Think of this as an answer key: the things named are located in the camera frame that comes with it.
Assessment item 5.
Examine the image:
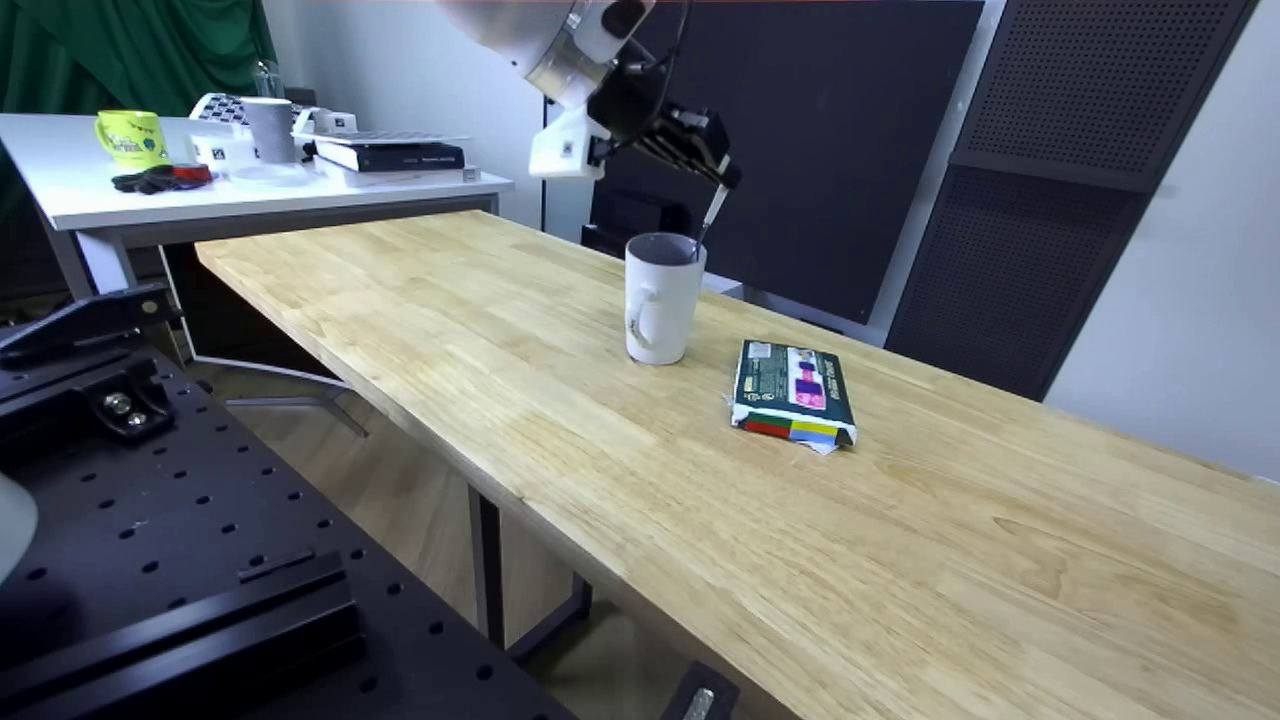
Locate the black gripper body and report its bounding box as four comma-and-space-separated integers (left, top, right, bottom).
584, 56, 690, 150

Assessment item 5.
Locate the metal spoon with white handle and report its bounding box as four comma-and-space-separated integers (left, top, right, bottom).
698, 169, 738, 250

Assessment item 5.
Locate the white ceramic mug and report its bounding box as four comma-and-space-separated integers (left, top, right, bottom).
619, 227, 713, 370

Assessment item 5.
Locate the yellow mug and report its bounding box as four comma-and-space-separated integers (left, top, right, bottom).
88, 104, 176, 174

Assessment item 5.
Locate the black partition panel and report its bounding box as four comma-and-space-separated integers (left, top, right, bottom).
582, 0, 991, 332

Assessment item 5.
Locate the black book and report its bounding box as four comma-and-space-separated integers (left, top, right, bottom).
310, 133, 472, 180

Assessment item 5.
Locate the dark green printed packet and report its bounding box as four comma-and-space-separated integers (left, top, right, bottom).
723, 337, 863, 459

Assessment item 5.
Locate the grey white cup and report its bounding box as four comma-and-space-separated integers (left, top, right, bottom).
236, 91, 310, 169

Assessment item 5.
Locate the black mesh panel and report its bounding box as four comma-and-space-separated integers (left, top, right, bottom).
884, 0, 1263, 402

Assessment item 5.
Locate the white checkered object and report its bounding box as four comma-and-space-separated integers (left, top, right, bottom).
185, 88, 262, 173

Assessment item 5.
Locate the white side desk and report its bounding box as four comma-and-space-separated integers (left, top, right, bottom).
0, 107, 520, 302

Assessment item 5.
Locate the red and black tool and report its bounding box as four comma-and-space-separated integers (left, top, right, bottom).
109, 161, 222, 201

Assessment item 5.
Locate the green curtain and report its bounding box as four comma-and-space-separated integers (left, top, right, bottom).
0, 0, 279, 118

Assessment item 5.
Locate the black perforated breadboard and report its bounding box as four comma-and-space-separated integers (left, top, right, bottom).
0, 283, 582, 720

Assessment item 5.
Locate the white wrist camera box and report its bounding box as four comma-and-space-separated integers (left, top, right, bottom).
525, 104, 602, 185

